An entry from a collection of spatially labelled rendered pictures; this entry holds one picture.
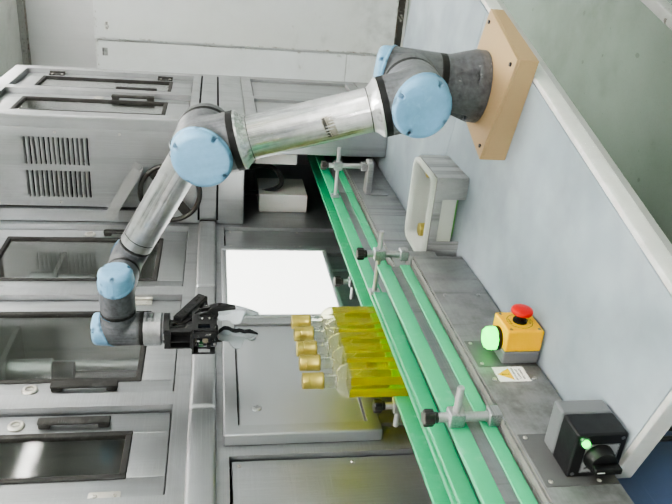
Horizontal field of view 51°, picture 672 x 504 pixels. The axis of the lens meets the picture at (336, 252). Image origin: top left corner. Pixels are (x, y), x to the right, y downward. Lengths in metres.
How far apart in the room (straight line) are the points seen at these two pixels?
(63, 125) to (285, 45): 2.92
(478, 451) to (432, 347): 0.29
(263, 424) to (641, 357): 0.81
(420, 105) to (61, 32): 4.58
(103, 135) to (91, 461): 1.22
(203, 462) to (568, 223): 0.83
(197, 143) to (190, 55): 3.84
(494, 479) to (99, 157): 1.77
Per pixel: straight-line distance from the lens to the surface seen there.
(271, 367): 1.71
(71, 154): 2.48
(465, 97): 1.48
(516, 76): 1.40
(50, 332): 1.97
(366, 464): 1.53
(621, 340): 1.12
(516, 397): 1.25
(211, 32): 5.11
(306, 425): 1.54
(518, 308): 1.31
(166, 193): 1.54
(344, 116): 1.32
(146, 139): 2.43
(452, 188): 1.68
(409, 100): 1.30
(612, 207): 1.14
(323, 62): 5.19
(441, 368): 1.31
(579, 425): 1.09
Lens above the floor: 1.34
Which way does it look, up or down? 10 degrees down
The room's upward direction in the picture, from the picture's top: 89 degrees counter-clockwise
